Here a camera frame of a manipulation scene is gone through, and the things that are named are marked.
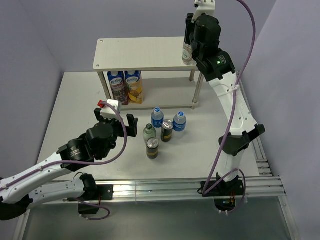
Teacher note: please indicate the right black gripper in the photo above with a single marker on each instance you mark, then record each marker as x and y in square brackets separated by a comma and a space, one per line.
[189, 26]

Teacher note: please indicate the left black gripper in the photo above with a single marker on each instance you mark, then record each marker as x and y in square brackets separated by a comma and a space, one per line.
[117, 122]

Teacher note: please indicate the green-cap glass bottle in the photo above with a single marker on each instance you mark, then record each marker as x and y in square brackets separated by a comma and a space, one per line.
[149, 132]
[187, 54]

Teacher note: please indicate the blue water bottle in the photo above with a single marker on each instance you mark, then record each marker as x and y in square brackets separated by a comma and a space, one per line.
[179, 122]
[157, 118]

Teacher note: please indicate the black yellow can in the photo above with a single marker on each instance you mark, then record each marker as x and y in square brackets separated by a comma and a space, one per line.
[167, 130]
[152, 148]

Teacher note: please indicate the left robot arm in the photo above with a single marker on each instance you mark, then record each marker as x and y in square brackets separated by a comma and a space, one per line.
[33, 187]

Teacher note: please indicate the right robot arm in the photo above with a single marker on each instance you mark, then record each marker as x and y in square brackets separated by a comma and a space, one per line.
[216, 65]

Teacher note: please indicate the white two-tier shelf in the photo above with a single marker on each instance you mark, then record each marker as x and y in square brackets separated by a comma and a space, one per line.
[168, 83]

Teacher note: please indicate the purple grape juice carton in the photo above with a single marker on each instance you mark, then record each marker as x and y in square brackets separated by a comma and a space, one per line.
[118, 87]

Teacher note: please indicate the yellow pineapple juice carton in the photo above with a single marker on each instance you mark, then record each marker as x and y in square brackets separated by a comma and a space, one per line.
[134, 85]

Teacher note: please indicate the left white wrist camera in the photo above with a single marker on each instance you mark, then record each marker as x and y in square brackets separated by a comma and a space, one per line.
[110, 109]

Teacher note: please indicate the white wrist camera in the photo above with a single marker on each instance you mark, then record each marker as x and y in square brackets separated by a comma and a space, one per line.
[110, 109]
[207, 7]

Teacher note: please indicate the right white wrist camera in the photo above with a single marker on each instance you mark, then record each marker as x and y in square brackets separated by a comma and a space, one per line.
[207, 7]

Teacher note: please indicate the aluminium right side rail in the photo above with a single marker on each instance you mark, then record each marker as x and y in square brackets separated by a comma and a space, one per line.
[254, 162]

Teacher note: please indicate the aluminium front rail frame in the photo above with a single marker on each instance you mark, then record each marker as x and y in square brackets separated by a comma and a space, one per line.
[170, 209]

